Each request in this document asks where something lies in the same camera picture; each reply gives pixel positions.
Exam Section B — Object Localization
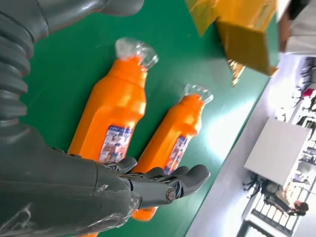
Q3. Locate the yellow tape-wrapped cardboard box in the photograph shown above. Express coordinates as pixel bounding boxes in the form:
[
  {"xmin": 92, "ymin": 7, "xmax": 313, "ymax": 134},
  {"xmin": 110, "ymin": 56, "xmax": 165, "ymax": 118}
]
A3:
[{"xmin": 185, "ymin": 0, "xmax": 280, "ymax": 86}]

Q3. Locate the person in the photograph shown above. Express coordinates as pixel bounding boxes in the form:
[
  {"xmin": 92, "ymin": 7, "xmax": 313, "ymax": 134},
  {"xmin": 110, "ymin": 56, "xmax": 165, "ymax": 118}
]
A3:
[{"xmin": 276, "ymin": 0, "xmax": 316, "ymax": 55}]

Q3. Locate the green table mat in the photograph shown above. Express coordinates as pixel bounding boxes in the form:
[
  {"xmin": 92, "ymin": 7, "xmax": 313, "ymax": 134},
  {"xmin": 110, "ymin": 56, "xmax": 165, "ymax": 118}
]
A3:
[{"xmin": 20, "ymin": 0, "xmax": 280, "ymax": 237}]

